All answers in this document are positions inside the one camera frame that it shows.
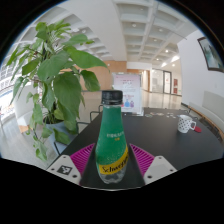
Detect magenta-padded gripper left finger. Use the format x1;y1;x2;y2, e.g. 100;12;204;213
46;142;101;188

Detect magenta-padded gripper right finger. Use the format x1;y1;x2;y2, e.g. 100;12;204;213
127;143;178;188

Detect green drink bottle black cap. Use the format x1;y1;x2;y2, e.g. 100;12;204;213
94;89;130;185

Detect grey plant pot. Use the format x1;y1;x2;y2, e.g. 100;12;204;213
43;120;80;155

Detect white black-dotted mug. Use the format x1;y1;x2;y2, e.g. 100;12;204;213
177;114;197;134

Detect black metal chair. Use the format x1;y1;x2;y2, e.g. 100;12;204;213
88;104;105;122

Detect long white bench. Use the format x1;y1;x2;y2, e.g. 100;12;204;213
186;90;224;141

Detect large green leafy plant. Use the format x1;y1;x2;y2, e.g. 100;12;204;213
4;20;109;163

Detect glass double door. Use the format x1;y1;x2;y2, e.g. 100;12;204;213
150;68;173;95

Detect white pink standing sign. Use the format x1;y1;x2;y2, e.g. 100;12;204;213
111;72;144;116

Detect ceiling lights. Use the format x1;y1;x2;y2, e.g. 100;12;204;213
74;21;181;68

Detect dark-framed wall picture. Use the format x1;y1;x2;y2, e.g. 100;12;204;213
197;36;224;74

